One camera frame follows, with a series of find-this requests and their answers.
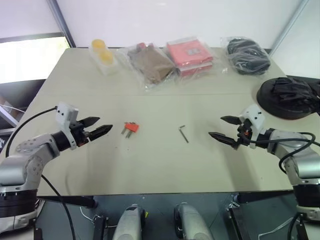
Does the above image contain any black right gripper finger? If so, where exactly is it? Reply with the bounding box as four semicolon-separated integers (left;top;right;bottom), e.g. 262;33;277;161
208;131;240;151
220;115;241;126

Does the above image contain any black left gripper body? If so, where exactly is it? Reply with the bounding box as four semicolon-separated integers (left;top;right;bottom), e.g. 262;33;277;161
69;120;93;147

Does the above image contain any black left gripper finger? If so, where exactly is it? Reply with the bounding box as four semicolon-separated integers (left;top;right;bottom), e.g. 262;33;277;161
89;123;114;142
81;116;101;127

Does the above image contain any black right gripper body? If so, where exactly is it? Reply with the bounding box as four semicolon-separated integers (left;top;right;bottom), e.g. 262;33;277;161
235;118;252;148

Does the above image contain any red plastic block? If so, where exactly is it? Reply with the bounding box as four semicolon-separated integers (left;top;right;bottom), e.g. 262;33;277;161
124;121;140;134

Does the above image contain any metal hex key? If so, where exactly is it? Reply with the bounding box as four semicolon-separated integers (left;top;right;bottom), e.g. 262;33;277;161
178;125;190;144

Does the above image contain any black round disc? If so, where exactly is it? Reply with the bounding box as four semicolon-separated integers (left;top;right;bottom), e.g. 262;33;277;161
256;77;319;121

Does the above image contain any clear plastic box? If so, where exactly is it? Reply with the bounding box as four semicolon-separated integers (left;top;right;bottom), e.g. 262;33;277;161
89;38;119;77

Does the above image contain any bagged red flat package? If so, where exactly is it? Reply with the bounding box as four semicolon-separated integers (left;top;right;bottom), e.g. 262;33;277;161
177;61;215;79
165;37;214;68

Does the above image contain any yellow round item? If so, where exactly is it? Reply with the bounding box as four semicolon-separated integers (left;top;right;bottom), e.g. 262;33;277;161
91;38;107;51
98;50;115;67

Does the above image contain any black crumpled plastic bag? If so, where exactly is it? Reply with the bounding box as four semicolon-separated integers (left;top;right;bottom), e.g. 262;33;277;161
271;76;320;114

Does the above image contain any bagged brown cloth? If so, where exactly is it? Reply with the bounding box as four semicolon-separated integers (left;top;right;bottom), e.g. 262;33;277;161
116;41;180;93

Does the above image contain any black table leg strut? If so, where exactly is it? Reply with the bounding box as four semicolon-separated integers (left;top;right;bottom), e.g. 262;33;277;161
225;206;248;240
90;214;110;240

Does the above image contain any silver rounded robot leg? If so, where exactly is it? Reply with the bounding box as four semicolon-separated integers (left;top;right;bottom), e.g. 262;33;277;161
112;203;147;240
173;201;215;240

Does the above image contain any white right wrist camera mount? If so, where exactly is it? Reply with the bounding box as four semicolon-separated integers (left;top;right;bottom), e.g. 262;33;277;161
238;104;266;150

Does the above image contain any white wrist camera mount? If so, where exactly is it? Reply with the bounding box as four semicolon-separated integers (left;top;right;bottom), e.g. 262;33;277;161
55;101;80;151
238;104;266;150

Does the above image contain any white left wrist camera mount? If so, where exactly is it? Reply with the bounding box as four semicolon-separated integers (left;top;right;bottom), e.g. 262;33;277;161
55;101;80;151

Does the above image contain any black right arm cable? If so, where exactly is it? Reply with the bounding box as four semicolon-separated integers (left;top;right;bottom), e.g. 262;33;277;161
253;132;320;177

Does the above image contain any bagged black cable bundle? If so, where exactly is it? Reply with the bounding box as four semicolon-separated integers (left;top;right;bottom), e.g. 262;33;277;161
219;35;272;76

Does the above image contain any black table frame bar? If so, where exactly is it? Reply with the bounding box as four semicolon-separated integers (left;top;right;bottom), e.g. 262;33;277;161
36;195;95;209
236;191;296;204

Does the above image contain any grey window frame post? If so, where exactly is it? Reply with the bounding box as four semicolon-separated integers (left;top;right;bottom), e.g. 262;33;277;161
270;0;320;55
45;0;77;49

